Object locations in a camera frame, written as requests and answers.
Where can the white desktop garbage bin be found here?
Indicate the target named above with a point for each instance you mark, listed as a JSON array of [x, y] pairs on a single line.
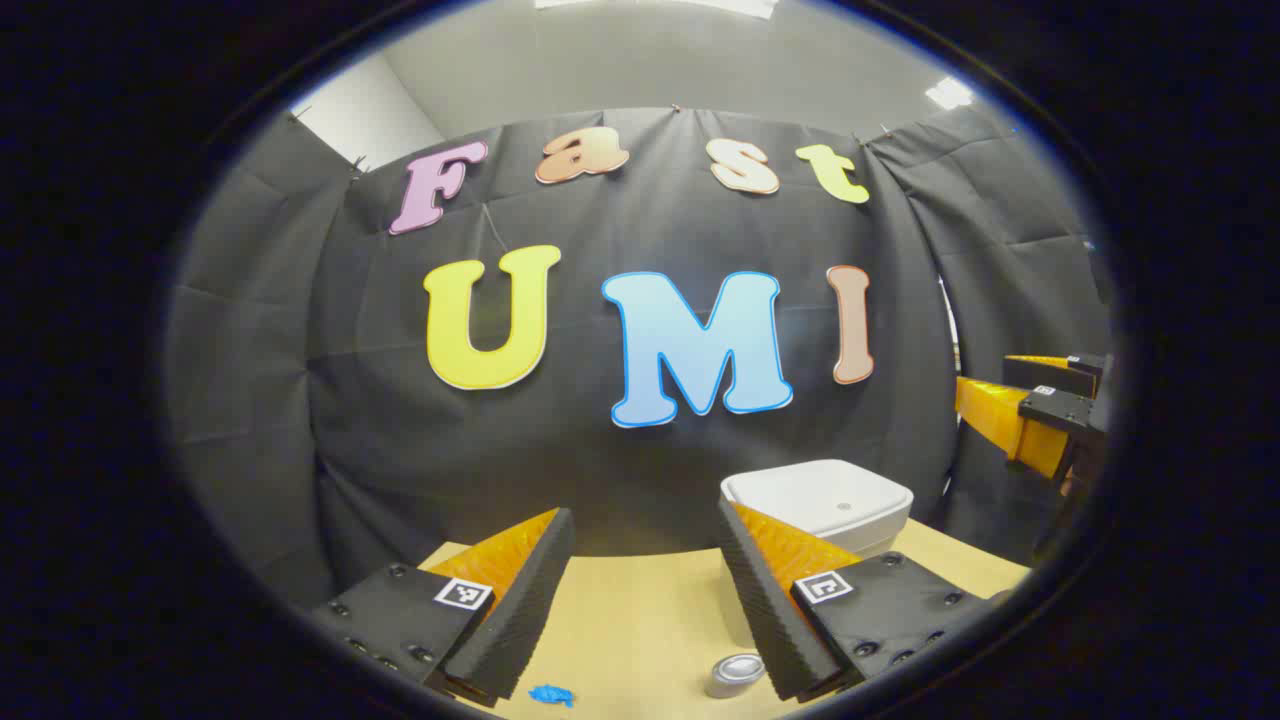
[[820, 495]]

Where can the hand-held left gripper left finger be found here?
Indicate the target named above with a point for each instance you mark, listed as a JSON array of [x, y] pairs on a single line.
[[535, 590]]

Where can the black backdrop cloth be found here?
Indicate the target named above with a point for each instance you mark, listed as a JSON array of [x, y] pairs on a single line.
[[600, 470]]

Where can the ceiling light panel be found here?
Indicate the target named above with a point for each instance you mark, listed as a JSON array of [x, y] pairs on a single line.
[[950, 93], [690, 6]]

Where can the blue pop can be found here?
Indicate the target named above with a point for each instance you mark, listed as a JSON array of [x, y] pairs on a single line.
[[735, 675]]

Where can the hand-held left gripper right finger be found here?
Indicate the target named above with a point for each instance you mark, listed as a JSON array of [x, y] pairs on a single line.
[[762, 610]]

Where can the wooden desktop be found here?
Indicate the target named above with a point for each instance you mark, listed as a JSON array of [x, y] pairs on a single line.
[[640, 620]]

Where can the blue paper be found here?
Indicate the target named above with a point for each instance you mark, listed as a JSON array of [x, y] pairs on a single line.
[[550, 694]]

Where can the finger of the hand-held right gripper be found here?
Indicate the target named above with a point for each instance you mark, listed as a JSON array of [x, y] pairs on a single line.
[[1050, 372], [1010, 425]]

